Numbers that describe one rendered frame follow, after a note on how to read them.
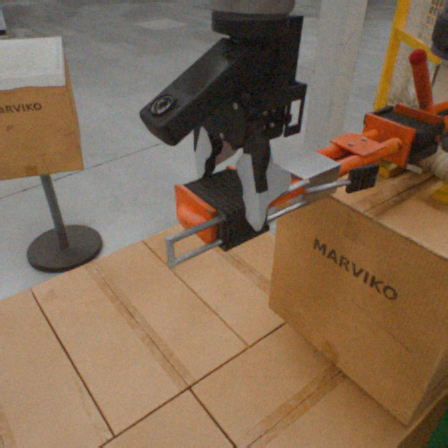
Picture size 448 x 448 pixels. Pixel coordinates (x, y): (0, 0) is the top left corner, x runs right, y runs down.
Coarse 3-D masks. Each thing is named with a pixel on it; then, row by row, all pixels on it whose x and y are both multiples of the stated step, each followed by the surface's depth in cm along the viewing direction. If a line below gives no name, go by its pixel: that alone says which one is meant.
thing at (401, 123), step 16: (384, 112) 68; (400, 112) 69; (416, 112) 67; (368, 128) 66; (384, 128) 64; (400, 128) 61; (416, 128) 64; (432, 128) 62; (416, 144) 62; (432, 144) 65; (400, 160) 63; (416, 160) 63
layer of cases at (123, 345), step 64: (128, 256) 144; (256, 256) 144; (0, 320) 121; (64, 320) 121; (128, 320) 121; (192, 320) 121; (256, 320) 121; (0, 384) 105; (64, 384) 105; (128, 384) 105; (192, 384) 105; (256, 384) 105; (320, 384) 105
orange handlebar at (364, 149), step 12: (444, 108) 74; (444, 120) 68; (372, 132) 64; (336, 144) 60; (348, 144) 59; (360, 144) 60; (372, 144) 60; (384, 144) 61; (396, 144) 62; (336, 156) 60; (348, 156) 58; (360, 156) 58; (372, 156) 59; (384, 156) 61; (348, 168) 56; (300, 192) 52; (276, 204) 50; (180, 216) 47; (192, 216) 46
